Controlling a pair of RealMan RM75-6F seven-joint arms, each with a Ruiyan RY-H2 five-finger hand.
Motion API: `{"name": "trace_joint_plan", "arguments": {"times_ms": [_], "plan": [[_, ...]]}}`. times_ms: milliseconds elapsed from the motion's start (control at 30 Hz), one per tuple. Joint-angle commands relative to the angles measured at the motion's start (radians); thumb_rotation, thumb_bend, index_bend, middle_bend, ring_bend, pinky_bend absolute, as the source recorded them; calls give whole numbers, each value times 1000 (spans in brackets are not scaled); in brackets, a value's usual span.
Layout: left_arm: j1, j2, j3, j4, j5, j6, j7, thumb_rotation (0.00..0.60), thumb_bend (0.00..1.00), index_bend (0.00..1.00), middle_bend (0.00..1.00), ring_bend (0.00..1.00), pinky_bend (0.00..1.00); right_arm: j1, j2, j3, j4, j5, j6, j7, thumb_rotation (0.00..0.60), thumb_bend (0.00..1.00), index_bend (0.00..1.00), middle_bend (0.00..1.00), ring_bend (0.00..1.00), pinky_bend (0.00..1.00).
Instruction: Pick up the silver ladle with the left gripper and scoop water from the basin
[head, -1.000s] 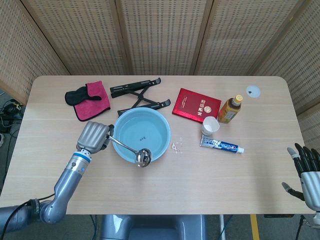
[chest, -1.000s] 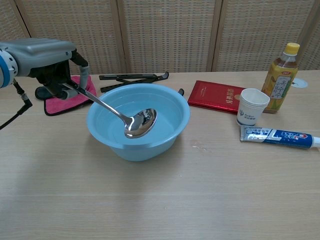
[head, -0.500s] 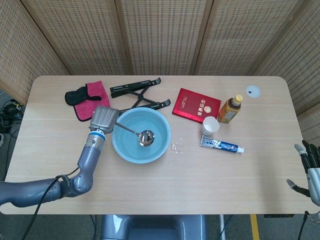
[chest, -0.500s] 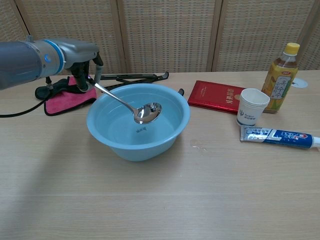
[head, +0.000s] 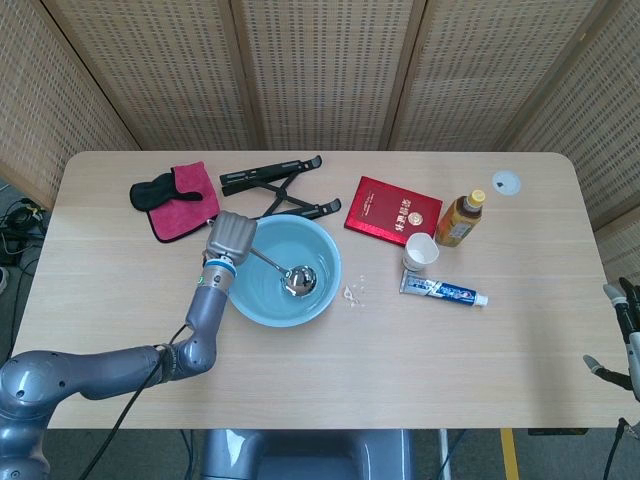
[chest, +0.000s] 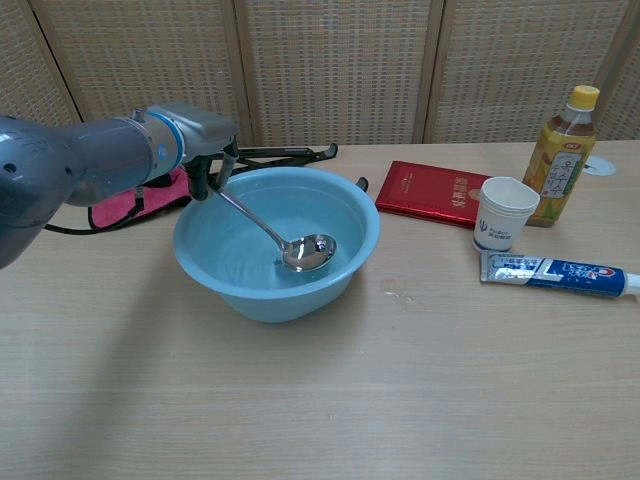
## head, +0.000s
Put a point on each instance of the small white cup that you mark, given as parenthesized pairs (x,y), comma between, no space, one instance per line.
(421,252)

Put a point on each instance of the woven bamboo folding screen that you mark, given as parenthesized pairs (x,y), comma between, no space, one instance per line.
(320,75)

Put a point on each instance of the black mitt glove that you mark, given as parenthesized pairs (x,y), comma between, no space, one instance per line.
(160,192)

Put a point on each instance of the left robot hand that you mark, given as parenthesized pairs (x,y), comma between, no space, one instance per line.
(232,239)

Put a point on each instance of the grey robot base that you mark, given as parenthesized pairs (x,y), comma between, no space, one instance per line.
(310,455)

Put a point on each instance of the yellow-capped tea bottle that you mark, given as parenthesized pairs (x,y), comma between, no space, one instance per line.
(459,220)

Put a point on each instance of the white round lid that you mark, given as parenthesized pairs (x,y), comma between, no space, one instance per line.
(506,181)

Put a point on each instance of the black folding laptop stand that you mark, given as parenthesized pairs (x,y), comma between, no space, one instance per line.
(280,187)

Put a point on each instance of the red booklet with gold print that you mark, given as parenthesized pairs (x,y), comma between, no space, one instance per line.
(392,210)

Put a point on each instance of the pink microfiber cloth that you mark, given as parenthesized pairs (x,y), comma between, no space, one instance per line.
(187,205)

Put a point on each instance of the blue white toothpaste tube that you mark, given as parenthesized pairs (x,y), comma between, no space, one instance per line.
(440,289)

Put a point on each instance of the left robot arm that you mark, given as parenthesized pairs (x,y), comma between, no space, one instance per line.
(115,360)

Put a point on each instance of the light blue plastic basin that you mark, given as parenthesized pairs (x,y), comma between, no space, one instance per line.
(287,272)

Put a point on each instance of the yellow floor tape strip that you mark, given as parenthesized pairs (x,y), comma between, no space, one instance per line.
(510,455)

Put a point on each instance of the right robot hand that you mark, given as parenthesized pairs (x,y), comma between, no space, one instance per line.
(625,345)

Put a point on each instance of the crumpled clear wrapper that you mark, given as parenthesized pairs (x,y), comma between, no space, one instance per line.
(352,292)

